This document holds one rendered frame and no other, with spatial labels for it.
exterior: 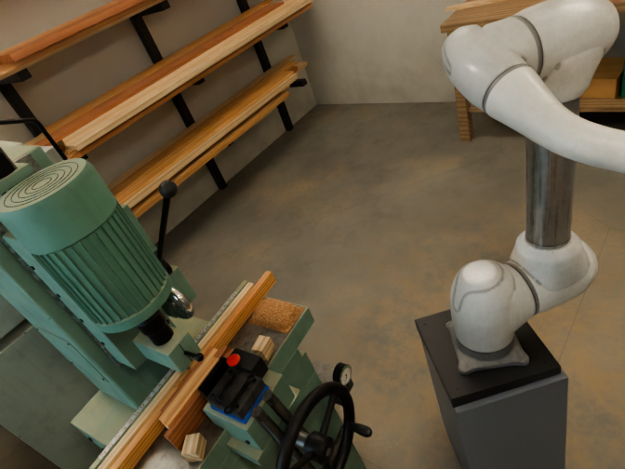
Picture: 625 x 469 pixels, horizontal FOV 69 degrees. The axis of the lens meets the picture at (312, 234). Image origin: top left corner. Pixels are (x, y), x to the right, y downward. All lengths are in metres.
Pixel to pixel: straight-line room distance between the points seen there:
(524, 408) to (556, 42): 0.92
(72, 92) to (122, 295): 2.61
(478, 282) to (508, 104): 0.49
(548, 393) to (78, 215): 1.19
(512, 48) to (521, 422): 0.99
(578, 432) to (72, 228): 1.75
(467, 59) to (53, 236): 0.78
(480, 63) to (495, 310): 0.59
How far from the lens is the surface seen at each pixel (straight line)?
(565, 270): 1.26
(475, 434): 1.44
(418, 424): 2.01
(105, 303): 0.95
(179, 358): 1.11
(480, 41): 0.92
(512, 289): 1.21
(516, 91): 0.84
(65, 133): 2.92
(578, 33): 0.99
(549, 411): 1.49
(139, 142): 3.65
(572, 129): 0.80
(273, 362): 1.17
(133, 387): 1.36
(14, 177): 1.02
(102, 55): 3.57
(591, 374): 2.13
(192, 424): 1.14
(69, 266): 0.91
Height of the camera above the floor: 1.75
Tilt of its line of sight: 35 degrees down
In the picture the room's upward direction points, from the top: 22 degrees counter-clockwise
